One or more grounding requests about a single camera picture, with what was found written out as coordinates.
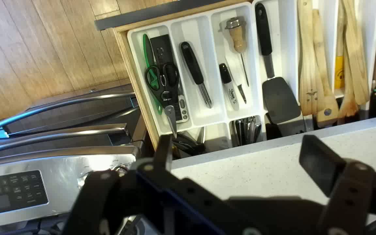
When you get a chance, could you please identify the wooden spatula with hole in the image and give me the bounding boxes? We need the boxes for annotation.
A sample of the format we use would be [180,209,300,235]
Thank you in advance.
[310,8,340,128]

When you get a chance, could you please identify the long wooden spoon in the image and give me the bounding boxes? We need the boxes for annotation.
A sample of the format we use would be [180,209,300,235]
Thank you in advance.
[340,0,371,122]

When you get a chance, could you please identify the black handled scissors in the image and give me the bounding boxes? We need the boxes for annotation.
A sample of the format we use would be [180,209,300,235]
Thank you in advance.
[143,63,181,137]

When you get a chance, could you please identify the steel oven door handle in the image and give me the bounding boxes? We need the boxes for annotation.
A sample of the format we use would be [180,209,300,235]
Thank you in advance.
[0,123,130,157]

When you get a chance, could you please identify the steel stove drawer handle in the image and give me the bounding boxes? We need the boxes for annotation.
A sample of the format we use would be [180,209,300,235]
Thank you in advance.
[0,92,138,135]

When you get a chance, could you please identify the wooden drawer with grey front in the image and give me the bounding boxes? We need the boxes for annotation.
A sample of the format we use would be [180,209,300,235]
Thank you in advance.
[95,0,376,152]

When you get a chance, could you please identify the black handled knife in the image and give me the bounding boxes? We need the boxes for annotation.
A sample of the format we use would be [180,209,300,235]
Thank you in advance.
[180,41,214,110]

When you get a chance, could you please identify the stainless steel gas stove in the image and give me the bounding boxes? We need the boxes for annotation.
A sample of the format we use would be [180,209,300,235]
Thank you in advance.
[0,82,151,235]

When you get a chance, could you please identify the black cutlery bundle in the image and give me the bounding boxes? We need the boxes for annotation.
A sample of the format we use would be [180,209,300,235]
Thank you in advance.
[172,127,207,160]
[230,115,263,148]

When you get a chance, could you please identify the small black white peeler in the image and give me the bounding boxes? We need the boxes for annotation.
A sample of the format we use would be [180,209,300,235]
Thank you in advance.
[218,63,240,111]

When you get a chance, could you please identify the black plastic spatula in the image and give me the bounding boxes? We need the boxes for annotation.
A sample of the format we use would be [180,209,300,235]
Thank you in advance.
[254,2,303,126]

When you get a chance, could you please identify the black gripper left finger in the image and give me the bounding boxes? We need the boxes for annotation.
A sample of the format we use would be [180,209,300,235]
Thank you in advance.
[61,133,175,235]

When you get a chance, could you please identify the green plastic utensil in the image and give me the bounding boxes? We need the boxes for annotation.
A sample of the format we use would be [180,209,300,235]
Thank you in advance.
[141,33,164,115]

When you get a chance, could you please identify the yellow utensil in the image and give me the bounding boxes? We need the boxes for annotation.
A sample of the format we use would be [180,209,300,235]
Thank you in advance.
[334,43,346,93]

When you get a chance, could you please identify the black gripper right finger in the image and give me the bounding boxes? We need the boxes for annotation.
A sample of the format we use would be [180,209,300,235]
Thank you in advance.
[297,133,376,235]

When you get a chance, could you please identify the green handled scissors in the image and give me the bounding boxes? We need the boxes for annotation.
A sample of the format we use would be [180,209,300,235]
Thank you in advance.
[149,34,192,124]

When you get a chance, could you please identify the white plastic cutlery tray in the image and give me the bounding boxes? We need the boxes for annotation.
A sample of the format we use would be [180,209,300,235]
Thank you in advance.
[126,0,376,137]

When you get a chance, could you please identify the wooden handled metal tool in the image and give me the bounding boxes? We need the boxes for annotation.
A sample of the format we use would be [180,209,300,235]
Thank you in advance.
[219,16,250,88]

